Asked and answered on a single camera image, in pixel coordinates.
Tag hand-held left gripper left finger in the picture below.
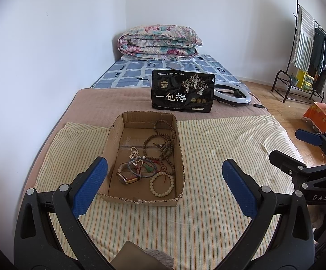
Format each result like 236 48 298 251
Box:
14 156 115 270

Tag folded floral quilt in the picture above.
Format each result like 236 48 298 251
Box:
116 25 204 61

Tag blue checked bed sheet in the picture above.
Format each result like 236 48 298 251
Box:
90 54 243 89

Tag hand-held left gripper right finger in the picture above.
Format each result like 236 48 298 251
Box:
222 159 317 270

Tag black printed bag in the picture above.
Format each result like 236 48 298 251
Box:
151 69 216 113

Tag white ring light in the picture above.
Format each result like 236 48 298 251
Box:
212 83 254 106

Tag red cord bracelet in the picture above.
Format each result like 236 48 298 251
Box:
152 159 177 187

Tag blue bangle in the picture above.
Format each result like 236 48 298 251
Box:
128 158 153 178

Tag long brown bead necklace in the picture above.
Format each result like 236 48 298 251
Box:
153 119 178 147

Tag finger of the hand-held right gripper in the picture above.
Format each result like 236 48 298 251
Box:
296 128 326 162
269 150 310 185

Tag orange patterned box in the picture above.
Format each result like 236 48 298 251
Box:
302 103 326 142

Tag striped cloth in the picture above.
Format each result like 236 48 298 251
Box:
34 115 306 270

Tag hanging dark clothes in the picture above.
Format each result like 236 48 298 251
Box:
309 27 326 77

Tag white pearl necklace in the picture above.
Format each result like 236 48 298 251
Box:
129 146 147 161

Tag white bead bracelet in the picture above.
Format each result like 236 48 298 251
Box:
149 171 175 197

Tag hanging striped towel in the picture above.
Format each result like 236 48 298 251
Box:
291 6 317 68

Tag cardboard box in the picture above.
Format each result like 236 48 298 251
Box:
97 111 185 207

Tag black metal clothes rack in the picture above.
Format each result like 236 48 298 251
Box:
271 0 326 103

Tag brown blanket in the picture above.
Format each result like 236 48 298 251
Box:
26 86 272 193

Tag brown bead bracelet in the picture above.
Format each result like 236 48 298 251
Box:
143 135 175 164

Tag brown strap wristwatch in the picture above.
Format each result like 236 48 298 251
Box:
117 163 141 185

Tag yellow box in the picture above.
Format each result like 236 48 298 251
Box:
296 70 315 91

